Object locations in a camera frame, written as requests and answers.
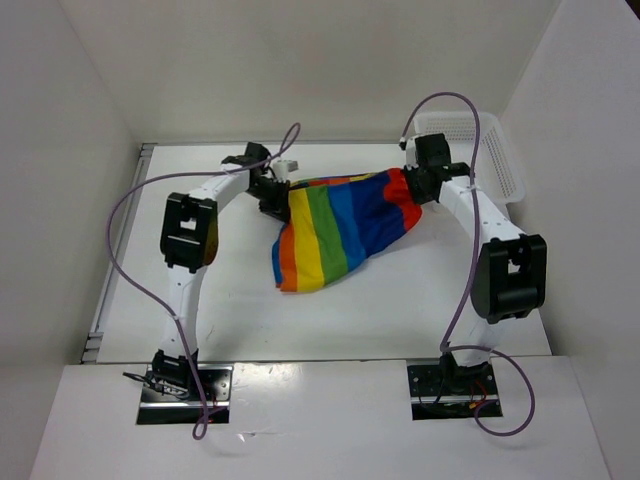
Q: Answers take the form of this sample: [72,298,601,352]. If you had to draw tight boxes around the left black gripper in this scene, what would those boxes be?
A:
[245,177,290,224]

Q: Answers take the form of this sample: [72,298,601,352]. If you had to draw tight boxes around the rainbow striped shorts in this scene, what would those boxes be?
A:
[272,168,422,293]

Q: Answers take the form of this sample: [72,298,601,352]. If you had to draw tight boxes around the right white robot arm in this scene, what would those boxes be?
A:
[399,133,547,393]

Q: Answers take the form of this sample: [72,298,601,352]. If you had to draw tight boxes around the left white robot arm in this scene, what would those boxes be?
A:
[149,142,298,400]

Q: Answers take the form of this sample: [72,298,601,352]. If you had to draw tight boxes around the white plastic basket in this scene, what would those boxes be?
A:
[413,111,526,205]

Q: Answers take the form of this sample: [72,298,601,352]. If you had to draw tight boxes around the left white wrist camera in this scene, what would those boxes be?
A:
[270,159,299,183]

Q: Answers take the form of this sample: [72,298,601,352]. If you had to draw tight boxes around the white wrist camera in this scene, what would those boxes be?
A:
[270,159,299,183]
[398,135,418,169]

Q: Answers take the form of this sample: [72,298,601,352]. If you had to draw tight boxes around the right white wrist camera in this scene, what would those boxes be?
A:
[398,135,418,169]

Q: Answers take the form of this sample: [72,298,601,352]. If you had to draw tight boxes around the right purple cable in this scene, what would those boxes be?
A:
[398,90,539,439]

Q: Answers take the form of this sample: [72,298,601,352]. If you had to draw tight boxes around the purple cable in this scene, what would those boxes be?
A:
[398,90,539,439]
[106,121,303,441]

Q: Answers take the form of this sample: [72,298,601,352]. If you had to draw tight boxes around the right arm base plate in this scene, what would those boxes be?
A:
[406,359,503,421]

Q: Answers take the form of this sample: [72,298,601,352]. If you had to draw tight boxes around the aluminium table edge rail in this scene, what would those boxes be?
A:
[80,143,156,364]

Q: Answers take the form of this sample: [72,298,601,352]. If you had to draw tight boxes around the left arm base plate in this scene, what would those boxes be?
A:
[128,364,234,425]

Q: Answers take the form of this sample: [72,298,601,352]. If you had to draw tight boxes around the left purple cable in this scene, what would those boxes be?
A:
[106,121,303,441]

